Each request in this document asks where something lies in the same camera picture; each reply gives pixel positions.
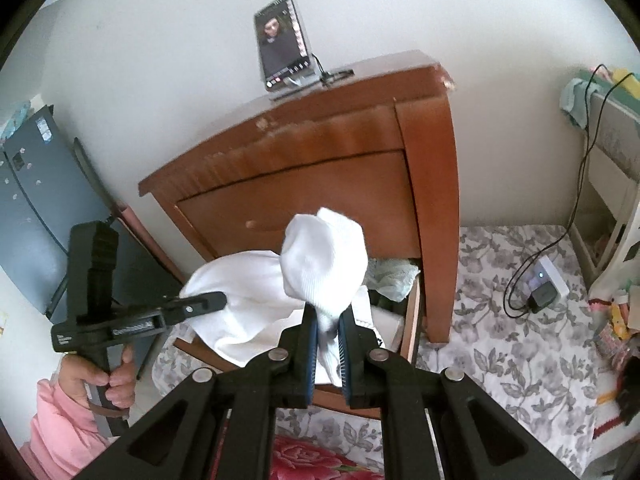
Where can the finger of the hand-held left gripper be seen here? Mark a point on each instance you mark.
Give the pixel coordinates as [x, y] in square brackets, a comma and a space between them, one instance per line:
[200, 305]

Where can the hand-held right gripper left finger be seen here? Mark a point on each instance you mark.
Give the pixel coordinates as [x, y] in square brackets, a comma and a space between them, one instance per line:
[312, 360]

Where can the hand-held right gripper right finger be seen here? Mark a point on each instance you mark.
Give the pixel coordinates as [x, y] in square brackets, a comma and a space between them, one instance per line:
[344, 355]

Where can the white cloth garment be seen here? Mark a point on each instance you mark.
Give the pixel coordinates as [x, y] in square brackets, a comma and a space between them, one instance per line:
[240, 305]

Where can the white cloth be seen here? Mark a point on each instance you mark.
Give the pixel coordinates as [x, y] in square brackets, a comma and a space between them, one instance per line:
[387, 322]

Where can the wooden nightstand drawer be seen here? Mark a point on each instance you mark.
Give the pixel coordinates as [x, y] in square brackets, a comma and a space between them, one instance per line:
[350, 195]
[411, 320]

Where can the pale green garment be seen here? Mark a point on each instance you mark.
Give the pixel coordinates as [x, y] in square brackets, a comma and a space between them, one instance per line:
[395, 275]

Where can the white sock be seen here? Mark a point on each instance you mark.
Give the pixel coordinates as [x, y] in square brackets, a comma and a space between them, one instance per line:
[320, 260]

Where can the person's left forearm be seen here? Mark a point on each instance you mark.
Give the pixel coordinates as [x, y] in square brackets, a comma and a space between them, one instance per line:
[55, 430]

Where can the person's left hand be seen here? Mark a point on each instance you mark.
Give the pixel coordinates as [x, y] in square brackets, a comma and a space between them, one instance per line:
[112, 380]

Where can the dark blue folded table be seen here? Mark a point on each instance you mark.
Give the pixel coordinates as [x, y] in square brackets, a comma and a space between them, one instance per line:
[40, 220]

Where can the red floral blanket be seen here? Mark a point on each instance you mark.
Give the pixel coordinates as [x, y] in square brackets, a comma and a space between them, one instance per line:
[310, 460]

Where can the grey floral bed sheet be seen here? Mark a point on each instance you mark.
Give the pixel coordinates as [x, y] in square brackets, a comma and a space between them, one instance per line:
[500, 360]

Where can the wooden nightstand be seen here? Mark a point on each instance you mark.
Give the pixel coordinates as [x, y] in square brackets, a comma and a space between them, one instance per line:
[430, 185]

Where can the black charger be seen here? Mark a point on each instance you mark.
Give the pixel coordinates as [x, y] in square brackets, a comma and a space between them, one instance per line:
[541, 297]

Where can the white power strip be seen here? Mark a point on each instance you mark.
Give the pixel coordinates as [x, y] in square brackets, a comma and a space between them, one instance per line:
[550, 272]

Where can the grey phone stand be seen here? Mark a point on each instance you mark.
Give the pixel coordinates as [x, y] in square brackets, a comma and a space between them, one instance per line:
[300, 88]

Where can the pink patterned pouch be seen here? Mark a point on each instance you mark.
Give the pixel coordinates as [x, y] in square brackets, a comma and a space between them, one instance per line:
[607, 342]

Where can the white mat red trim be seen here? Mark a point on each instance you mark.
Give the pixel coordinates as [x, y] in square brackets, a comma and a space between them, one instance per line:
[605, 415]

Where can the smartphone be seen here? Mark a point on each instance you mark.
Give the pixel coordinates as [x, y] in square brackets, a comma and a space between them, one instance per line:
[280, 42]

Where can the white cut-out shelf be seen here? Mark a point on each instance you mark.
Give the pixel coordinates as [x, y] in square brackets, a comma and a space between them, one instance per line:
[625, 245]

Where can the green cloth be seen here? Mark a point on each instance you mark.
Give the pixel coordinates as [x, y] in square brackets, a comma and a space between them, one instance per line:
[575, 97]

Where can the pale patterned storage box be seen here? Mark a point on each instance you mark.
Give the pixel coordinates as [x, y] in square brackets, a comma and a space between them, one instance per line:
[620, 130]

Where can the yellow object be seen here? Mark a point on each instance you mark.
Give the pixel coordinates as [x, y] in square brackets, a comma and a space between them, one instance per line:
[625, 77]

